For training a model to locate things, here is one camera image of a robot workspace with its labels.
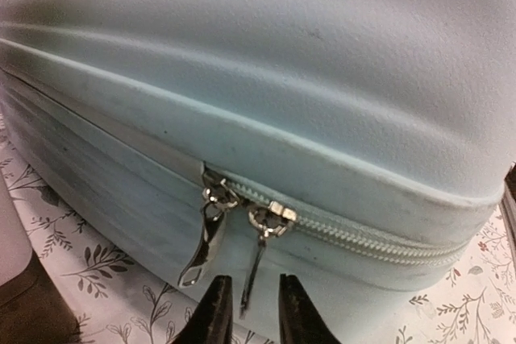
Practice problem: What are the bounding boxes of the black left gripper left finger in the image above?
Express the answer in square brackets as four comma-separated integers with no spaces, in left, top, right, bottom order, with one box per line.
[173,276,233,344]

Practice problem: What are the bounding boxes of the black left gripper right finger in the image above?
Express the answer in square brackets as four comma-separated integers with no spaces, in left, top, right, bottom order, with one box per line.
[279,274,340,344]

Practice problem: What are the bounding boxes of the light blue hard-shell suitcase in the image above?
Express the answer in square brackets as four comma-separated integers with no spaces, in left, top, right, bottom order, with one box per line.
[1,0,515,343]

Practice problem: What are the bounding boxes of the floral white tablecloth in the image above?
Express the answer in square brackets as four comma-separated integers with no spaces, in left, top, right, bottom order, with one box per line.
[1,136,515,343]

